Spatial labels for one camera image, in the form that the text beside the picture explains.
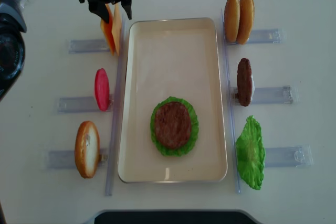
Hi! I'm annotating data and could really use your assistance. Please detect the clear right rack long rail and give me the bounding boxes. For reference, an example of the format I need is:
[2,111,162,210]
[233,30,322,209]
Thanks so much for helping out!
[221,8,241,194]

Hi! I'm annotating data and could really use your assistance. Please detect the bun slice inner right rack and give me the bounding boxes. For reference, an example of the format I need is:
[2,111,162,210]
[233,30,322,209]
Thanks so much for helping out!
[224,0,240,42]

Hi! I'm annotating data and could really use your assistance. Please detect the clear rack long rail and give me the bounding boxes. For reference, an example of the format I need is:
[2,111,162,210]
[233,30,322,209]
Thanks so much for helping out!
[221,8,241,194]
[104,16,128,196]

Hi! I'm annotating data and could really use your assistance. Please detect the clear left rack long rail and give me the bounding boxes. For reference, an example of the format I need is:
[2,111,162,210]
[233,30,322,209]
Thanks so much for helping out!
[104,16,128,196]

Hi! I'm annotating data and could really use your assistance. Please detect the yellow cheese slice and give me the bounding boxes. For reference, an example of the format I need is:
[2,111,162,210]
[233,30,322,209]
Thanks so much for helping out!
[111,4,122,56]

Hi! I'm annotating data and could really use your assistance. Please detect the green standing lettuce leaf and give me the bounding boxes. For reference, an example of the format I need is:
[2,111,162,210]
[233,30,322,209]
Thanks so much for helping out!
[236,115,266,190]

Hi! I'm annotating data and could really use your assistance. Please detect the black camera on left edge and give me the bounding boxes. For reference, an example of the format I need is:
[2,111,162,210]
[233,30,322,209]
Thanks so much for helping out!
[1,0,27,99]

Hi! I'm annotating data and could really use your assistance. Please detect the bun slice on left rack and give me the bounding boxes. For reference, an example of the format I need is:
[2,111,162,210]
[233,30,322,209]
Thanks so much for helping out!
[75,121,100,178]

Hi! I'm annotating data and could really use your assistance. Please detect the orange cheese slice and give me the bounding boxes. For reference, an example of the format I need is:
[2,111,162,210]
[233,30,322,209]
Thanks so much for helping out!
[100,4,115,55]

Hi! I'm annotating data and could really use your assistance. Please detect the brown standing meat patty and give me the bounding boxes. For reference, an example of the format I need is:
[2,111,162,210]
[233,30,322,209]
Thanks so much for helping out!
[237,58,253,106]

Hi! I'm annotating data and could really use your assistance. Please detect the red tomato slice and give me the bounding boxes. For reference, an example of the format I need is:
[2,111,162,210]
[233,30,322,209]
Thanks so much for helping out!
[94,68,110,111]

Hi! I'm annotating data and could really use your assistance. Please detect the clear right track for lettuce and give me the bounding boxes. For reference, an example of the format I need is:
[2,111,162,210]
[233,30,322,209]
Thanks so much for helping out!
[265,145,313,168]

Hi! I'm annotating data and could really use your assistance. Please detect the cream rectangular tray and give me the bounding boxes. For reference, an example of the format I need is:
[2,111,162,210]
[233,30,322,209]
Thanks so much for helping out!
[118,18,227,183]

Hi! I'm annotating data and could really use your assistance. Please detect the bun slice rack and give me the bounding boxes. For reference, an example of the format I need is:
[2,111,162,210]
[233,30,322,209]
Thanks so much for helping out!
[224,0,240,42]
[236,0,255,45]

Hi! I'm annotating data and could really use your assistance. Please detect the bun slice outer right rack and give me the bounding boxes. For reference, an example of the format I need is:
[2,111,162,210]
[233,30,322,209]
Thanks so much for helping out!
[236,0,255,45]

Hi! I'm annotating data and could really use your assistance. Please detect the black device at bottom edge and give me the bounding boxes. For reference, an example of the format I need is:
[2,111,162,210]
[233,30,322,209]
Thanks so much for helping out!
[94,210,255,224]

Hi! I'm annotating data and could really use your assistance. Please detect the brown meat patty on tray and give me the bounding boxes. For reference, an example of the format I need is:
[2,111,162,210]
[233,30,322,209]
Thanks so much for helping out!
[154,102,192,150]

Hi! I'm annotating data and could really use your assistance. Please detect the clear right track for patty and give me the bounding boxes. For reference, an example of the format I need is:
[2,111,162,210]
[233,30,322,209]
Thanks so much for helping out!
[250,86,299,105]

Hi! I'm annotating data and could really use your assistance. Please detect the green lettuce on tray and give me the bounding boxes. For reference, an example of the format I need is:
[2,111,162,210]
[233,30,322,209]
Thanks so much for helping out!
[150,97,199,156]

